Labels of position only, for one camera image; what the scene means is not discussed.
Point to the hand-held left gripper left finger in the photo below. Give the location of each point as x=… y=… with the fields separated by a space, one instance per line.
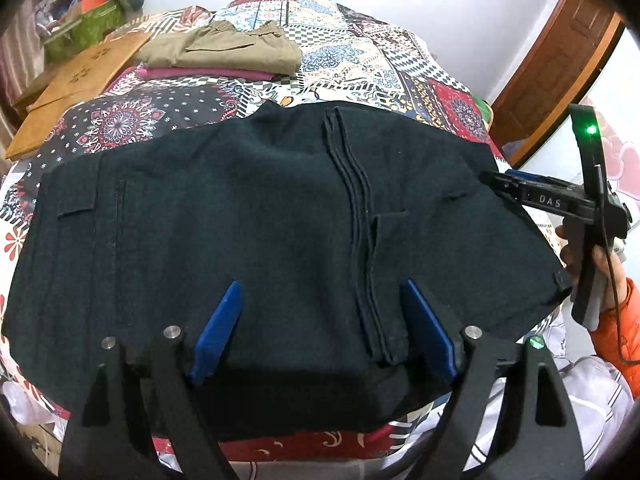
x=220 y=325

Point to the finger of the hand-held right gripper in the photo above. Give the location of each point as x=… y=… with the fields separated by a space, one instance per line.
x=500 y=185
x=522 y=174

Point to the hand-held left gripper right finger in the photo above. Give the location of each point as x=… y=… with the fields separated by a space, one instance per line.
x=430 y=330

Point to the black pants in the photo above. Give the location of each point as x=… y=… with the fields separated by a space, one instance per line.
x=250 y=220

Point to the person's right forearm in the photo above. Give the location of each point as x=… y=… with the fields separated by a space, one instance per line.
x=617 y=340

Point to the folded khaki pants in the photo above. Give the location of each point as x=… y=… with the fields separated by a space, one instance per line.
x=230 y=47

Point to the person's right hand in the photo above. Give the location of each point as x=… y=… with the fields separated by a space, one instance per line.
x=612 y=280

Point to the brown wooden door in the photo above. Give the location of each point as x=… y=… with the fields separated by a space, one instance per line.
x=555 y=75

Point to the white printed quilt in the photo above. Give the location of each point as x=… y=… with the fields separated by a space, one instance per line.
x=590 y=400

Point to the patchwork printed blanket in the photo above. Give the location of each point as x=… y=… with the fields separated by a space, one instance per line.
x=375 y=60

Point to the wooden board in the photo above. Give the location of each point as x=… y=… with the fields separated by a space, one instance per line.
x=75 y=80

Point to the green box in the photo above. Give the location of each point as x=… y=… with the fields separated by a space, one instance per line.
x=85 y=30

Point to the striped curtain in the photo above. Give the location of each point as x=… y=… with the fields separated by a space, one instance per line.
x=20 y=60

